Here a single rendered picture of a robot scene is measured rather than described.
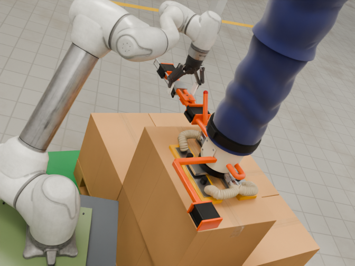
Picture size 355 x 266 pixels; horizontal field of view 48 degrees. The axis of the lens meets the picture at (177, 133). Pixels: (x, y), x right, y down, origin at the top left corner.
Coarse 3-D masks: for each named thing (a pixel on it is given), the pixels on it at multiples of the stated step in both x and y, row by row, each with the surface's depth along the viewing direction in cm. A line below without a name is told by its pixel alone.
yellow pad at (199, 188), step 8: (176, 152) 177; (184, 152) 178; (192, 152) 181; (184, 168) 170; (192, 176) 167; (200, 176) 169; (192, 184) 164; (200, 184) 165; (208, 184) 167; (200, 192) 162; (208, 200) 160; (216, 200) 162
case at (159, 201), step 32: (160, 128) 189; (192, 128) 198; (160, 160) 173; (128, 192) 202; (160, 192) 173; (160, 224) 173; (192, 224) 151; (224, 224) 155; (256, 224) 163; (160, 256) 173; (192, 256) 160; (224, 256) 172
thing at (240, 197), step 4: (240, 180) 176; (244, 180) 177; (240, 184) 174; (236, 196) 170; (240, 196) 168; (244, 196) 169; (248, 196) 170; (252, 196) 172; (256, 196) 173; (240, 200) 169
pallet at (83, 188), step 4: (76, 164) 271; (76, 168) 271; (80, 168) 264; (76, 172) 271; (80, 172) 264; (76, 176) 271; (80, 176) 264; (84, 176) 259; (76, 180) 272; (80, 180) 264; (84, 180) 258; (80, 184) 265; (84, 184) 267; (80, 188) 266; (84, 188) 267; (88, 188) 252; (80, 192) 265; (84, 192) 265; (88, 192) 252; (116, 264) 218
